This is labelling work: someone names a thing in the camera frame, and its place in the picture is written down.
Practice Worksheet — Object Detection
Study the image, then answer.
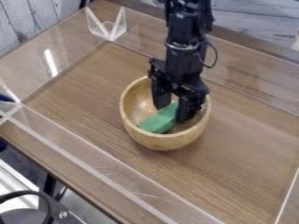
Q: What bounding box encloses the blue object at edge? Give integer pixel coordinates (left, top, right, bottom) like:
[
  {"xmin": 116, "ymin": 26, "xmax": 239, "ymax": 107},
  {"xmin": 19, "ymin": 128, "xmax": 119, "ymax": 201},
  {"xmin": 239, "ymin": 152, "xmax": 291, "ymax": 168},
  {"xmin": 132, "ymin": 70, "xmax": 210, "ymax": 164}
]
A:
[{"xmin": 0, "ymin": 93, "xmax": 16, "ymax": 152}]

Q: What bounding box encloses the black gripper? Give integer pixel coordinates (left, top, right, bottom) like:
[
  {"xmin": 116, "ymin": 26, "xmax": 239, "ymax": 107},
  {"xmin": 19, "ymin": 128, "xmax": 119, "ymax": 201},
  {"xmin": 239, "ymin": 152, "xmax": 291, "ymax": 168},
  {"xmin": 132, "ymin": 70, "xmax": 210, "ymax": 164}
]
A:
[{"xmin": 148, "ymin": 42, "xmax": 210, "ymax": 123}]

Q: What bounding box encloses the black cable loop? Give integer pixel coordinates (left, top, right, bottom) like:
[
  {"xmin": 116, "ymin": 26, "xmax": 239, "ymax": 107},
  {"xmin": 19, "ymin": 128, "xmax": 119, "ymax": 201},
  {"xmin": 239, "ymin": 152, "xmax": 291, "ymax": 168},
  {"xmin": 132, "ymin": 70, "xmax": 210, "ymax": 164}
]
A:
[{"xmin": 0, "ymin": 190, "xmax": 55, "ymax": 224}]

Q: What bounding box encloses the green rectangular block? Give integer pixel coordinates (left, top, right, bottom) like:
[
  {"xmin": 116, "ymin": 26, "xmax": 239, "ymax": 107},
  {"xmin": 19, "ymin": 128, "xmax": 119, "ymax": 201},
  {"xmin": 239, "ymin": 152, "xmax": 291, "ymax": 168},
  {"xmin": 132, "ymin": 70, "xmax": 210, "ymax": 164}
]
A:
[{"xmin": 138, "ymin": 101, "xmax": 179, "ymax": 134}]

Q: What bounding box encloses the brown wooden bowl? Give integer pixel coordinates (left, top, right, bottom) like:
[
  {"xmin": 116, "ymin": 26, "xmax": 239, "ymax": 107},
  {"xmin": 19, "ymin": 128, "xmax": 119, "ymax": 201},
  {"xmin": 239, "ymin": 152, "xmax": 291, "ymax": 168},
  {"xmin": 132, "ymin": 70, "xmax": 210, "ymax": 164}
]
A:
[{"xmin": 119, "ymin": 76, "xmax": 211, "ymax": 151}]

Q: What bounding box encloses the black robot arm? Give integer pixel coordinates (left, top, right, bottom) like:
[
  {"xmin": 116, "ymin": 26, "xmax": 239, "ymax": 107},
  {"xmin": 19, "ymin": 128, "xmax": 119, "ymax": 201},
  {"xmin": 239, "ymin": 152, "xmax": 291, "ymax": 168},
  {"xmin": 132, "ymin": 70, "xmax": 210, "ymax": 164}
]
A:
[{"xmin": 148, "ymin": 0, "xmax": 214, "ymax": 123}]

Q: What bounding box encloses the black table leg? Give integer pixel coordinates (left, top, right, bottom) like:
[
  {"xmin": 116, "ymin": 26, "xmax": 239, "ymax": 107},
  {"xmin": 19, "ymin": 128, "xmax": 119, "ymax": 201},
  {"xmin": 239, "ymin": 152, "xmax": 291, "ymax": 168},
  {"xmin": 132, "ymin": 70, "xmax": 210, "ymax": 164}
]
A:
[{"xmin": 43, "ymin": 174, "xmax": 58, "ymax": 197}]

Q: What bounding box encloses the clear acrylic tray barrier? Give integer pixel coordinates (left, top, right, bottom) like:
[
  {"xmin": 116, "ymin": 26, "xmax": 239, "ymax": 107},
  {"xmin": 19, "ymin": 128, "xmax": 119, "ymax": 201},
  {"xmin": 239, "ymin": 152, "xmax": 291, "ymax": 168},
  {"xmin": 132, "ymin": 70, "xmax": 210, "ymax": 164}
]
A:
[{"xmin": 0, "ymin": 1, "xmax": 299, "ymax": 224}]

